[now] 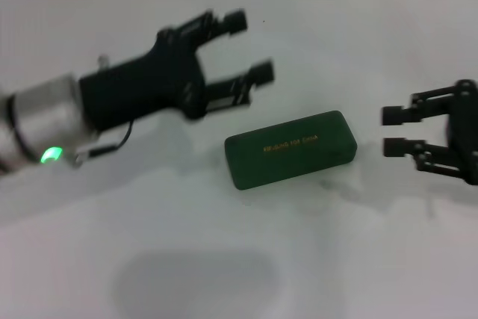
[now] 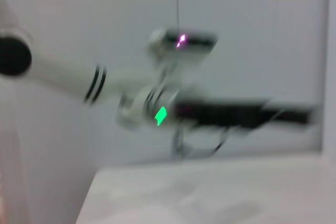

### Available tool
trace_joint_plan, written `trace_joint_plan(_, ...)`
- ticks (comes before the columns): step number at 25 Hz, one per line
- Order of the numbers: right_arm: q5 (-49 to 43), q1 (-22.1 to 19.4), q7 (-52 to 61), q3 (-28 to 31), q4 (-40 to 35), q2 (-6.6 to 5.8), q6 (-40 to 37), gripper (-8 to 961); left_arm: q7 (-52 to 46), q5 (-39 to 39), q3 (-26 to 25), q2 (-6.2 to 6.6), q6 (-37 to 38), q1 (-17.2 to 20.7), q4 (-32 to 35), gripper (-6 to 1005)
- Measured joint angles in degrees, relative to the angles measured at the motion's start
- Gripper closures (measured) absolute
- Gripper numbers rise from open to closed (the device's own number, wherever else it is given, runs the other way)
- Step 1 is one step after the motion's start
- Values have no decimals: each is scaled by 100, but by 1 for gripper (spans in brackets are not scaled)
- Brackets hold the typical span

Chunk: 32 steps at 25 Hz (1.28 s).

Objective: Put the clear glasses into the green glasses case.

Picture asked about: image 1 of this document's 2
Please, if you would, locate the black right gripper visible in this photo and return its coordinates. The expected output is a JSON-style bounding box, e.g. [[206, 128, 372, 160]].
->
[[380, 78, 478, 186]]

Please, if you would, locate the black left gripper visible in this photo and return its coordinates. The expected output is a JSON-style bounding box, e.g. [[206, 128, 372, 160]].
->
[[78, 7, 250, 131]]

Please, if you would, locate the green glasses case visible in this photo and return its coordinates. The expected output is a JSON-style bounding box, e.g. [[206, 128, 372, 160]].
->
[[223, 110, 359, 191]]

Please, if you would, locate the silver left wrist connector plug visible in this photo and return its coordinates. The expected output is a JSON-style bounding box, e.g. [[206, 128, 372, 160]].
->
[[72, 148, 91, 170]]

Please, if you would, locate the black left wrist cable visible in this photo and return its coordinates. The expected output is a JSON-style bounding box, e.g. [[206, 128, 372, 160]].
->
[[87, 120, 134, 156]]

